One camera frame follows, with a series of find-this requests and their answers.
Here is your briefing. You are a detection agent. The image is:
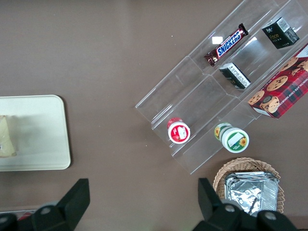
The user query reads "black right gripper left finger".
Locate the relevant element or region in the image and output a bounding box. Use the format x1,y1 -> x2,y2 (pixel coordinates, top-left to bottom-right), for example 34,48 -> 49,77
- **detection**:
31,178 -> 91,231

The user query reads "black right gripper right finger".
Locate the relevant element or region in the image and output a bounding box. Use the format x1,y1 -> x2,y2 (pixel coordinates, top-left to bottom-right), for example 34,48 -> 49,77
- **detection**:
192,178 -> 260,231

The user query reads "triangle sandwich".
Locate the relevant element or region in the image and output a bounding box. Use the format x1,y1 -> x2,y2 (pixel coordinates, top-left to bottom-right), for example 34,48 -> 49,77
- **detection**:
0,115 -> 18,158

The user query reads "light tan wicker basket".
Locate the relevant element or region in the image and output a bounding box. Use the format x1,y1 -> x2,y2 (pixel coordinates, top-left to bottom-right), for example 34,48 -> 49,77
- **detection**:
212,157 -> 284,215

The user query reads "beige plastic serving tray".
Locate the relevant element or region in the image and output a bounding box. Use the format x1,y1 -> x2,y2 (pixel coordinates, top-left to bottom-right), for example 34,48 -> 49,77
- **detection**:
0,94 -> 72,172

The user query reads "aluminium foil container stack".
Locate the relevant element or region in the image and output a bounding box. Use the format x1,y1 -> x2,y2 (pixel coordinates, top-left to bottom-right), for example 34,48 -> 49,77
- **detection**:
224,171 -> 280,218

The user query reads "red cola bottle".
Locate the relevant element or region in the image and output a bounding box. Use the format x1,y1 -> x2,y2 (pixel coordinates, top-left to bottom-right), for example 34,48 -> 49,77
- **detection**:
16,211 -> 32,221

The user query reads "green lid yogurt cup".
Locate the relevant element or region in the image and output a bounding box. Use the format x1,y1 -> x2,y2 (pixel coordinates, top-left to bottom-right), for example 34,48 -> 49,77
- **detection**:
214,122 -> 250,154

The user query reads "red lid yogurt cup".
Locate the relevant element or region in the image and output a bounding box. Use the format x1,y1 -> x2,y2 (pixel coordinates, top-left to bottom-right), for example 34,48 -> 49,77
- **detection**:
167,116 -> 192,144

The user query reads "clear acrylic stepped shelf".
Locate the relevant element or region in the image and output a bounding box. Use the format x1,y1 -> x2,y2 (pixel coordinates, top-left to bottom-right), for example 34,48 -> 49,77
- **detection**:
134,0 -> 308,175

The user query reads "small black carton box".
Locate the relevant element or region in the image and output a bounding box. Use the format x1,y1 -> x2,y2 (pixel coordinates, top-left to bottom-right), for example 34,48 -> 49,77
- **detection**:
261,16 -> 300,50
219,62 -> 251,90

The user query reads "red tartan cookie box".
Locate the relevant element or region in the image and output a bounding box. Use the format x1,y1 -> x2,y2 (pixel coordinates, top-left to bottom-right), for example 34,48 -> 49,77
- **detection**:
247,43 -> 308,120

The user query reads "Snickers chocolate bar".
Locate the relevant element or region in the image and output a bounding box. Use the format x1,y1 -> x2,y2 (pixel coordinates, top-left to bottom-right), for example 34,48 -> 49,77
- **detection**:
204,23 -> 249,67

